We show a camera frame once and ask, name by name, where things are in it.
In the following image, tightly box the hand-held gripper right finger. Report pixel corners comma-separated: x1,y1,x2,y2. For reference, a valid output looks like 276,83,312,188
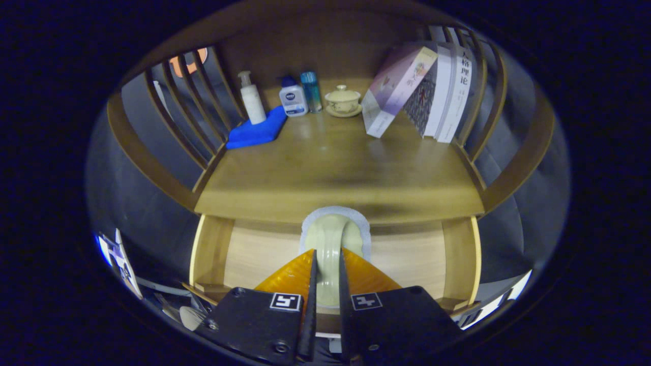
338,248,463,365

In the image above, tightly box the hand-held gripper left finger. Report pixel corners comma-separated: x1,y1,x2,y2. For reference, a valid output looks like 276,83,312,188
196,249,318,365

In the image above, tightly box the wooden drawer with black knob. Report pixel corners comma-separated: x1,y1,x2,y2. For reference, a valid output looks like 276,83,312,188
189,213,481,337

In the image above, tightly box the wooden countertop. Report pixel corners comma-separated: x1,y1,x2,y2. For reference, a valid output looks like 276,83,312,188
195,79,485,224

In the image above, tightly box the wooden cabinet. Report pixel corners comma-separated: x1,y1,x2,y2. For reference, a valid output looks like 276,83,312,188
107,3,557,337

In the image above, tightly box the beige round object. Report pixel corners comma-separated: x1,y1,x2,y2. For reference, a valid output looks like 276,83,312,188
179,305,207,331

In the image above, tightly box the white panel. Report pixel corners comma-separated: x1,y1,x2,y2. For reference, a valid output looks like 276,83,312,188
458,269,532,330

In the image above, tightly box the blue cloth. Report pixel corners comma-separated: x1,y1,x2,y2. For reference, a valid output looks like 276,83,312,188
225,105,288,150

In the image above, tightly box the white and blue device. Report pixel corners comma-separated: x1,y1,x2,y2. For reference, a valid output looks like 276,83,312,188
96,229,144,300

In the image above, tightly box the beige lidded tea cup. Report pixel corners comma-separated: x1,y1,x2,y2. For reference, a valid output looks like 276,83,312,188
324,85,363,118

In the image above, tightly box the white bottle with blue cap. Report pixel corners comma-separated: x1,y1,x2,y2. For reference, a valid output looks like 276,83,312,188
278,76,309,117

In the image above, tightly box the white pump bottle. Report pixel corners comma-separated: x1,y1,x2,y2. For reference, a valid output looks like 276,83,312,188
238,71,267,125

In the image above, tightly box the teal bottle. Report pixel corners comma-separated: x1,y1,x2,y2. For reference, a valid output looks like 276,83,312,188
300,71,323,113

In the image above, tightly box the dark patterned book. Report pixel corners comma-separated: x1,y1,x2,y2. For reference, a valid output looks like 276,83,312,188
403,61,439,137

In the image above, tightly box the purple and white book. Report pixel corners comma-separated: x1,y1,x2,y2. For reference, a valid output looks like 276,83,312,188
361,45,438,139

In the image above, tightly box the plain white book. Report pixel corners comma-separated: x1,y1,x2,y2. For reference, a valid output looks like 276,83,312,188
423,43,455,138

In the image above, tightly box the white book with black lettering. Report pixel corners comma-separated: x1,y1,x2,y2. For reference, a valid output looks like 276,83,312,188
436,45,472,144

